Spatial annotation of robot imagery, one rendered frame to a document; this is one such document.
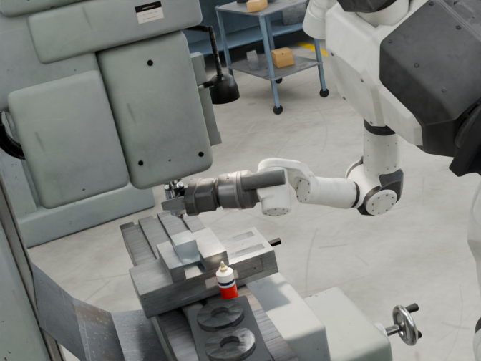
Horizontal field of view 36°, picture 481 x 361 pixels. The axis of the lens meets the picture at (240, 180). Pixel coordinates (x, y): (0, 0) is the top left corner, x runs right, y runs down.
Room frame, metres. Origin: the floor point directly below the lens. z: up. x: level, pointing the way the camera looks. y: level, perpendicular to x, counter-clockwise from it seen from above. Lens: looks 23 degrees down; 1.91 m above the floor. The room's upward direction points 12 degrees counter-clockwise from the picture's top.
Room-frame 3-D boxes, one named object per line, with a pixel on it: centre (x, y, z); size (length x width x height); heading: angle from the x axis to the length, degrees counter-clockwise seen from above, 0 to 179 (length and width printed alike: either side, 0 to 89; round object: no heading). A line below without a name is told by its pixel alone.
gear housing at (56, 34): (1.55, 0.20, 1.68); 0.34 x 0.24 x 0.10; 104
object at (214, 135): (1.59, 0.05, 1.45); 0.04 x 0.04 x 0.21; 14
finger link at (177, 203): (1.53, 0.16, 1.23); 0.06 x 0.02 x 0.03; 79
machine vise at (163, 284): (1.63, 0.14, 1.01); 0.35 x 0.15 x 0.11; 104
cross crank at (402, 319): (1.68, -0.33, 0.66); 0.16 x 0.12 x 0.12; 104
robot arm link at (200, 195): (1.55, 0.06, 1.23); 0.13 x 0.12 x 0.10; 169
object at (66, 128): (1.52, 0.34, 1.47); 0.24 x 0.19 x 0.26; 14
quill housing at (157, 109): (1.56, 0.16, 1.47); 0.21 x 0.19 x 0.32; 14
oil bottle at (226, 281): (1.52, 0.08, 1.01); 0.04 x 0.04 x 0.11
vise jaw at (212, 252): (1.64, 0.11, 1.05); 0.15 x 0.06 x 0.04; 14
